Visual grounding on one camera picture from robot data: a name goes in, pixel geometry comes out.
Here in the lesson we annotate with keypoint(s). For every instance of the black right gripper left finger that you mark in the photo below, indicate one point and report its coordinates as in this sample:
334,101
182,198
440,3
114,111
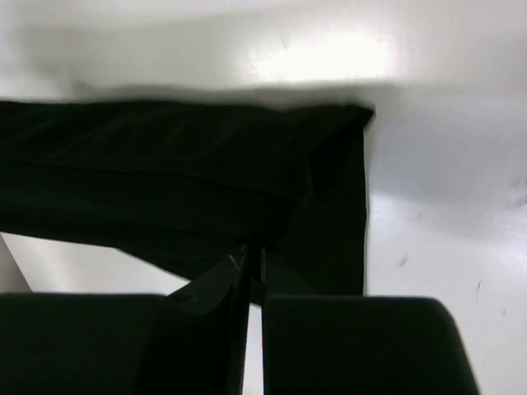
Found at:
189,342

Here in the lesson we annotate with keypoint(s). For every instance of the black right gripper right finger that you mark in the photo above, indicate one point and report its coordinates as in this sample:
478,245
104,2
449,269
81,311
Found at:
341,341

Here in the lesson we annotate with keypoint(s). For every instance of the black skirt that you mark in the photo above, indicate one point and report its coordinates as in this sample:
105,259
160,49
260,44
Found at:
180,184

